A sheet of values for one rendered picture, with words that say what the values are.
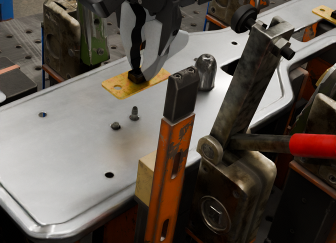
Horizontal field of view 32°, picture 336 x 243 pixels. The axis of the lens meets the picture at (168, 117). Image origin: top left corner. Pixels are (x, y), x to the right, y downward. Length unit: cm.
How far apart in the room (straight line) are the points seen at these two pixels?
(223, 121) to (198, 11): 106
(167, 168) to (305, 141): 13
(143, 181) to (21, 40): 89
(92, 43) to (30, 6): 220
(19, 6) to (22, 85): 222
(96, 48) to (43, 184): 27
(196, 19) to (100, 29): 77
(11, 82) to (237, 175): 36
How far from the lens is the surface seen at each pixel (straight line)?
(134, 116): 72
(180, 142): 51
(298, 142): 54
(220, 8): 110
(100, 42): 84
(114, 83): 68
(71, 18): 84
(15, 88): 81
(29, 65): 135
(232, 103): 57
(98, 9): 57
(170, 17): 61
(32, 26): 149
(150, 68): 66
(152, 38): 64
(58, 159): 67
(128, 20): 67
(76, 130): 71
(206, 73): 78
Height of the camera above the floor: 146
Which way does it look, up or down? 39 degrees down
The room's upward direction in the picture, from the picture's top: 9 degrees clockwise
